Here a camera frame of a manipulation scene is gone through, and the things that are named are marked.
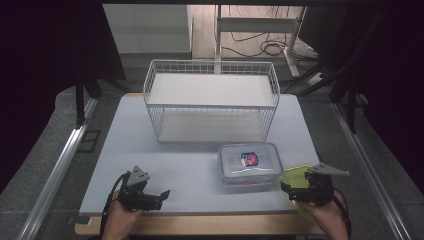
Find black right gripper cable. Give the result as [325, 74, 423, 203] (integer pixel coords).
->
[333, 188, 352, 240]

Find person's left hand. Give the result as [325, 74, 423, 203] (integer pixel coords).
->
[105, 190, 145, 234]

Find black metal stand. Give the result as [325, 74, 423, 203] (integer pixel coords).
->
[283, 9, 388, 134]
[74, 68, 131, 129]

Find white wire shelf rack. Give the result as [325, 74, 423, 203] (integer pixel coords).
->
[143, 59, 281, 144]

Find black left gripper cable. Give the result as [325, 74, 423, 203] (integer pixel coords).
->
[99, 171, 131, 238]

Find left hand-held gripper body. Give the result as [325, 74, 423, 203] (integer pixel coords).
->
[118, 165, 153, 212]

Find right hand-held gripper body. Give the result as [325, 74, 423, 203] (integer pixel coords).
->
[296, 162, 350, 205]

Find white cabinet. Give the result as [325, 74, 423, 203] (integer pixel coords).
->
[102, 3, 194, 60]

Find dark curtain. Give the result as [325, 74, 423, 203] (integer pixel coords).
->
[0, 0, 127, 194]
[298, 0, 424, 196]

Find clear food container blue lid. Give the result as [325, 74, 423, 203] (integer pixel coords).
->
[217, 142, 284, 194]

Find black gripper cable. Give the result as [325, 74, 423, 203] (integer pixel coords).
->
[99, 171, 131, 238]
[333, 188, 352, 240]

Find black floor cables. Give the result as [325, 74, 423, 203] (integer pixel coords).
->
[221, 5, 319, 62]

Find green plastic container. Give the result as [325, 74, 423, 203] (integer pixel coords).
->
[281, 164, 315, 214]

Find person's right hand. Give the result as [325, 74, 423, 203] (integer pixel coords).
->
[298, 191, 348, 231]

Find aluminium rail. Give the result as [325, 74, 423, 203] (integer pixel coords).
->
[331, 101, 414, 240]
[16, 98, 99, 240]

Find white metal desk frame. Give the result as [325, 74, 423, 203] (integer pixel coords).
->
[214, 4, 308, 78]

